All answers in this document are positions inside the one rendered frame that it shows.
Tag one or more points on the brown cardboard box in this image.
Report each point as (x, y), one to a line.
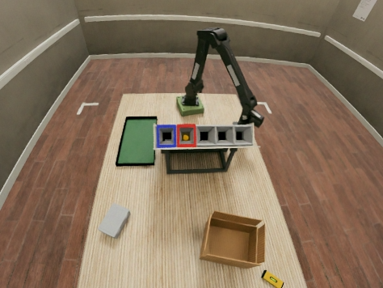
(233, 237)

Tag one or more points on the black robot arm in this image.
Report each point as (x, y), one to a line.
(248, 100)

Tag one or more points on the yellow pocket level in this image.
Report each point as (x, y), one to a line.
(276, 282)

